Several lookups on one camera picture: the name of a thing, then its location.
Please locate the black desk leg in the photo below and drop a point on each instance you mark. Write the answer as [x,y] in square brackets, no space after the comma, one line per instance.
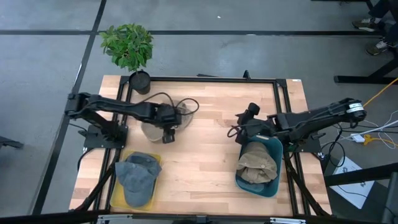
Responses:
[357,80]

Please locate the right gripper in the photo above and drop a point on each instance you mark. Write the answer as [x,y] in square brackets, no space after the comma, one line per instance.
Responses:
[255,127]

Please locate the potted green plant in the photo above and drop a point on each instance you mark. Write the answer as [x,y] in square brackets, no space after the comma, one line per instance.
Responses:
[127,46]

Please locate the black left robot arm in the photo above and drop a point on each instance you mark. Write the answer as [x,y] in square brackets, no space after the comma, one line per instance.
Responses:
[118,105]

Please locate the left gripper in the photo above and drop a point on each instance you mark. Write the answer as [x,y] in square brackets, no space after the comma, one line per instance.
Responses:
[166,116]

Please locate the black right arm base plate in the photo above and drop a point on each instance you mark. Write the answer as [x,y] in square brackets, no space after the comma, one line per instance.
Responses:
[312,147]

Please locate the black horizontal rig bar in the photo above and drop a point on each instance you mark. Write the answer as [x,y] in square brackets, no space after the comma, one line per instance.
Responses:
[37,219]

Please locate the person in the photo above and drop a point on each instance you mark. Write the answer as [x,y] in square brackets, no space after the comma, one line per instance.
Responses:
[382,9]

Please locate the person's shoe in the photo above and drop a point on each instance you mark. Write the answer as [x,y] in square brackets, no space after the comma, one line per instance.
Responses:
[377,48]
[365,24]

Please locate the black rig beam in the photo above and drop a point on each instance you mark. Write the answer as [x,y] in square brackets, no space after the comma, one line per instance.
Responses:
[357,176]

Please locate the silver bracket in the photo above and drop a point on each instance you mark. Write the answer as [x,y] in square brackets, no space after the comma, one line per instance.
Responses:
[113,217]
[287,221]

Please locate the yellow plastic bin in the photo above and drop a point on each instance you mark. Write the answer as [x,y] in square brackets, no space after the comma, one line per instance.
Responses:
[116,200]

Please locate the white paper sheet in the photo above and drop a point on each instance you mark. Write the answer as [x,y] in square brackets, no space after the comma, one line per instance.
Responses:
[351,193]

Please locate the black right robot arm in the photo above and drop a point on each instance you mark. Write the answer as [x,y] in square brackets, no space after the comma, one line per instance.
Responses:
[317,116]

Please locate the black aluminium table frame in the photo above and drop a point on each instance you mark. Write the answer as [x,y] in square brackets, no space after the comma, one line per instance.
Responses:
[202,79]

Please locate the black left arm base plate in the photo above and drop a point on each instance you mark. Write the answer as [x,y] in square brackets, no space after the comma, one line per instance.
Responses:
[99,144]

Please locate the black rig post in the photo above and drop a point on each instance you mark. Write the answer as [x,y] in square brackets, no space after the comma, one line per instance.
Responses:
[390,202]

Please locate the black furniture foot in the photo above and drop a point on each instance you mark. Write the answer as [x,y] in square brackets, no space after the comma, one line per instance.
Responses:
[9,142]

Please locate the black mount bracket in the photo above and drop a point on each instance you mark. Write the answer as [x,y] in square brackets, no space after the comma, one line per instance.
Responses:
[246,74]

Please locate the teal plastic bin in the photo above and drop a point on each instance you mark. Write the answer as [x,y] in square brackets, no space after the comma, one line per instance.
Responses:
[267,191]

